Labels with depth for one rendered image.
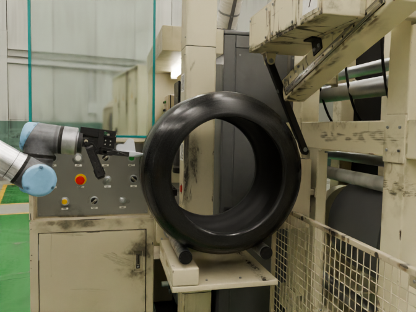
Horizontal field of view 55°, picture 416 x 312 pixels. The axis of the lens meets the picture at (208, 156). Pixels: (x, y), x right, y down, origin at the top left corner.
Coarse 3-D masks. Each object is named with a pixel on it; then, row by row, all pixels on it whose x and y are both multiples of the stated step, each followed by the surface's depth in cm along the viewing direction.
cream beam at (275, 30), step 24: (288, 0) 129; (336, 0) 109; (360, 0) 111; (264, 24) 149; (288, 24) 128; (312, 24) 120; (336, 24) 120; (264, 48) 158; (288, 48) 157; (312, 48) 156
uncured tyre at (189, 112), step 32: (224, 96) 131; (160, 128) 128; (192, 128) 126; (256, 128) 159; (288, 128) 138; (160, 160) 126; (256, 160) 162; (288, 160) 135; (160, 192) 126; (256, 192) 162; (288, 192) 136; (160, 224) 131; (192, 224) 129; (224, 224) 159; (256, 224) 135
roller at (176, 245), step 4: (168, 236) 154; (172, 240) 146; (172, 244) 145; (176, 244) 140; (180, 244) 138; (176, 248) 137; (180, 248) 134; (184, 248) 133; (176, 252) 135; (180, 252) 131; (184, 252) 130; (188, 252) 131; (180, 256) 130; (184, 256) 130; (188, 256) 131; (192, 256) 131; (180, 260) 130; (184, 260) 130; (188, 260) 131
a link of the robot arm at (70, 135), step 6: (66, 126) 128; (66, 132) 126; (72, 132) 126; (78, 132) 129; (66, 138) 125; (72, 138) 126; (66, 144) 125; (72, 144) 126; (66, 150) 126; (72, 150) 127
